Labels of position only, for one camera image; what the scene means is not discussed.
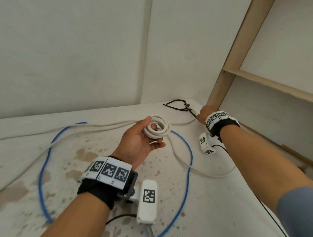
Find person's left hand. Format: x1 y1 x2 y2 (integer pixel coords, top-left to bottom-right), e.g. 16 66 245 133
111 116 166 170

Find person's right hand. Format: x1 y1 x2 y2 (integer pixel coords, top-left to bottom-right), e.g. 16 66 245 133
196 105 218 126

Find thick white cable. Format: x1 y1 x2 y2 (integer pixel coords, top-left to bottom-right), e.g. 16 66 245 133
142 115 171 139

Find bundle of black cable ties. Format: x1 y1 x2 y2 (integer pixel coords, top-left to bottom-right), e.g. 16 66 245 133
163 99 197 119

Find tangle of white cables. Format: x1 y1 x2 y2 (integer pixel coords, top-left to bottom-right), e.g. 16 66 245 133
0 117 237 193

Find blue cable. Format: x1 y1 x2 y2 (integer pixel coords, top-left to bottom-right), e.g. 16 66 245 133
38 122 194 237

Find person's left forearm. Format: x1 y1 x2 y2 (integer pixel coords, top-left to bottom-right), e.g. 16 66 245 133
48 193 111 237

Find person's right forearm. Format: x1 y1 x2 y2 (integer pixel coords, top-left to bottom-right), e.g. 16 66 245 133
220 124 313 210

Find black right wristband with markers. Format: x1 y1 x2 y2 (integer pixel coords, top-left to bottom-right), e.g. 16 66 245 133
205 111 241 137

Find black wristband with markers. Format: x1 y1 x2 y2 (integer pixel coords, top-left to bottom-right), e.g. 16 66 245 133
205 111 241 137
77 156 139 211

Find black left wristband with markers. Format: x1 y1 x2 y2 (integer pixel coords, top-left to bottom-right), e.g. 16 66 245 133
77 156 139 211

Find grey shirt sleeve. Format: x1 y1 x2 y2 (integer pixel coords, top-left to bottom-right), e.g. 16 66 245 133
276 187 313 237

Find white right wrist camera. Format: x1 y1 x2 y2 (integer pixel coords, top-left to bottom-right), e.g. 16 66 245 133
199 132 223 155

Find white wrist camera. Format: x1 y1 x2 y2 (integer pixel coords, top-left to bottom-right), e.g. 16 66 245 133
199 132 223 155
127 179 159 225

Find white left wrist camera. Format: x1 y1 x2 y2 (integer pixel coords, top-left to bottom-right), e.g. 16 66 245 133
127 179 159 225

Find wooden shelf frame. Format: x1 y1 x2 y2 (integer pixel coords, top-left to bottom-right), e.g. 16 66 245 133
206 0 313 169

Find black left camera wire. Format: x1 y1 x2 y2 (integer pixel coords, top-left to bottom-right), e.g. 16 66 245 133
105 214 137 226

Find black camera wire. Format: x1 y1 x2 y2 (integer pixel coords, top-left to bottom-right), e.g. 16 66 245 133
105 214 137 226
211 144 288 237

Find black right camera wire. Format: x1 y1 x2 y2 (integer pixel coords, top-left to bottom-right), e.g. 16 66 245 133
211 144 288 237

